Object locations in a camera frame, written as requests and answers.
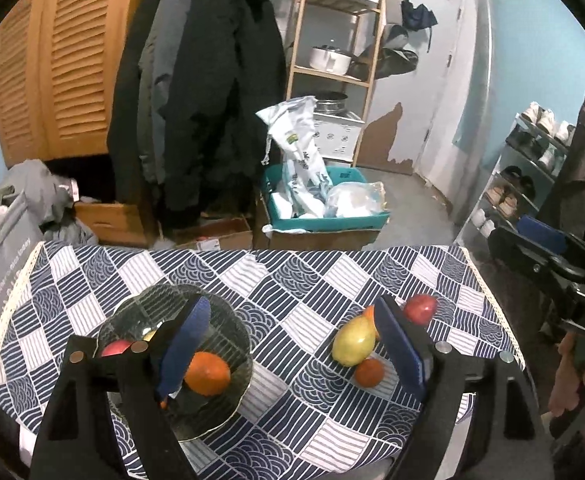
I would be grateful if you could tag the white door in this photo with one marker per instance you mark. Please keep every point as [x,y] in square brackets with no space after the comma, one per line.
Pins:
[432,85]

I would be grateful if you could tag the large orange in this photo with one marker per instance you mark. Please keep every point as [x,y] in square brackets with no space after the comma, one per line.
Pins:
[370,316]
[207,374]

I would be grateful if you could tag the steel pot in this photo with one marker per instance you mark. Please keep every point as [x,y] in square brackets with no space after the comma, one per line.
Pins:
[332,105]

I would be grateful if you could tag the white cooking pot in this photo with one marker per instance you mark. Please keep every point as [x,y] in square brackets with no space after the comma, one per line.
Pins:
[330,60]

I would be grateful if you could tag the dark blue umbrella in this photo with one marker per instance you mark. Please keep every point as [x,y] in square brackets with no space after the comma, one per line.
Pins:
[417,15]

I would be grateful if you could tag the large cardboard box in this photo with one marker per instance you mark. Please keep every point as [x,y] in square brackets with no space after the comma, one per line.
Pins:
[322,239]

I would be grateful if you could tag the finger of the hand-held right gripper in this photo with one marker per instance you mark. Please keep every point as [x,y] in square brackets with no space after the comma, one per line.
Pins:
[539,232]
[517,252]

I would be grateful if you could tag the wooden shelf rack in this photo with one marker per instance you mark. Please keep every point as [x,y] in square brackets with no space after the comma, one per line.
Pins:
[332,76]

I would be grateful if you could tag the black jacket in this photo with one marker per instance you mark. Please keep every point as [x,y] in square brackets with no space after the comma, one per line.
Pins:
[122,150]

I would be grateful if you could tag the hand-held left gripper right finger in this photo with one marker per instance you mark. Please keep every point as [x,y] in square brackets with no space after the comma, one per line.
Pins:
[402,350]

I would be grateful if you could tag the black hooded coat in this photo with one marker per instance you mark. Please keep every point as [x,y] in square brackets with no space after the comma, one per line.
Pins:
[212,110]

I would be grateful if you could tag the white patterned storage basket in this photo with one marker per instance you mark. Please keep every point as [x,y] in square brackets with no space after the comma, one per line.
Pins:
[340,135]

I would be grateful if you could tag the wooden drawer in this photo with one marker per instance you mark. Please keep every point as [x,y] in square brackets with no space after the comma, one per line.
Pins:
[112,222]

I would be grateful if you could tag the grey jacket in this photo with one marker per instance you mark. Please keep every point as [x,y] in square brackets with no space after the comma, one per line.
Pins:
[160,60]

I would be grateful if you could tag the grey clothes pile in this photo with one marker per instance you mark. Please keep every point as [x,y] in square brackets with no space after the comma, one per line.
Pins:
[32,185]

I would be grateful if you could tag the small labelled cardboard box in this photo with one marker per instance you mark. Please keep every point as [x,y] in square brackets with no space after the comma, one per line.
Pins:
[222,232]

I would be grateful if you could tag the wooden louvered wardrobe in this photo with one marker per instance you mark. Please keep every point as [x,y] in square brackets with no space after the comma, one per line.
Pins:
[72,60]

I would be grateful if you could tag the white printed plastic bag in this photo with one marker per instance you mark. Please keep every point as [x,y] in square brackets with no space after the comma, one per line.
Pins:
[295,150]

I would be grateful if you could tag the metal shoe rack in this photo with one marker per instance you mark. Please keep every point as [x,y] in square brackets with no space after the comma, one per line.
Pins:
[492,167]

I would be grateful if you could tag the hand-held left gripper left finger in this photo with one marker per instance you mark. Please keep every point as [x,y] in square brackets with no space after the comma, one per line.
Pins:
[182,350]

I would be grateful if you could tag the clear plastic bag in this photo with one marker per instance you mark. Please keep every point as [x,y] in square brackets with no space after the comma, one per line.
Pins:
[355,200]

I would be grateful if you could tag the blue white patterned tablecloth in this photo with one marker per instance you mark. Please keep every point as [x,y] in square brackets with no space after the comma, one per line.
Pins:
[297,285]

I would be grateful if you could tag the teal plastic basket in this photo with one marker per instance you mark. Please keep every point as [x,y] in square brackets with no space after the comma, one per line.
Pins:
[332,224]

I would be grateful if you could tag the group of shoes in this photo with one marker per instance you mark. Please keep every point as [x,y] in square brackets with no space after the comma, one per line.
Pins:
[544,120]

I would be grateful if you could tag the clear glass bowl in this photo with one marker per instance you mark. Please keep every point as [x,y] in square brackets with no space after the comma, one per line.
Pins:
[222,320]

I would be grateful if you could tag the yellow mango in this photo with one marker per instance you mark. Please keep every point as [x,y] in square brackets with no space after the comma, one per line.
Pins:
[353,342]

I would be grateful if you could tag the dark hanging bag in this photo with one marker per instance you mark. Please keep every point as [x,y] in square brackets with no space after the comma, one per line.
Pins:
[392,55]

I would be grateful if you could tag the person's right hand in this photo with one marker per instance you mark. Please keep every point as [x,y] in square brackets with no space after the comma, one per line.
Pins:
[567,385]

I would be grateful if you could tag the silver metal pipe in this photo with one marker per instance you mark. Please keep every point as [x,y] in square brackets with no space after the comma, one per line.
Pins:
[482,60]

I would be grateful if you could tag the red apple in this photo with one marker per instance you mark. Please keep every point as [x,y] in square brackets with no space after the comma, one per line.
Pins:
[116,348]
[421,308]

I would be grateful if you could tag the grey printed tote bag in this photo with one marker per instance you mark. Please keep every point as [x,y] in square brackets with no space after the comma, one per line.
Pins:
[2,260]

